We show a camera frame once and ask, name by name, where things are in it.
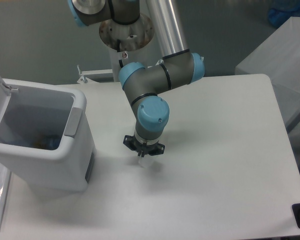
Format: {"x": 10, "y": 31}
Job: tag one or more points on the white trash can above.
{"x": 38, "y": 110}

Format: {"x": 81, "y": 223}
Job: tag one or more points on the white side cabinet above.
{"x": 278, "y": 57}

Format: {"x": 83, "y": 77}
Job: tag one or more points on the white table clamp bracket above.
{"x": 99, "y": 76}

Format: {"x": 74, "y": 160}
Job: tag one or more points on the blue plastic bag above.
{"x": 278, "y": 17}

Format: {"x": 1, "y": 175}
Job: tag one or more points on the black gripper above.
{"x": 133, "y": 144}

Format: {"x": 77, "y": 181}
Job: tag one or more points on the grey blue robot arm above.
{"x": 149, "y": 56}

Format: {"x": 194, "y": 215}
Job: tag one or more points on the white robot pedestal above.
{"x": 127, "y": 43}

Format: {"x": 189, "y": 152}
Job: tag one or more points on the white paper bag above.
{"x": 146, "y": 161}

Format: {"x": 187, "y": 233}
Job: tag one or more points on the white right clamp bracket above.
{"x": 159, "y": 62}

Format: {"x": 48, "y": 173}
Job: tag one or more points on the clear plastic water bottle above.
{"x": 49, "y": 142}

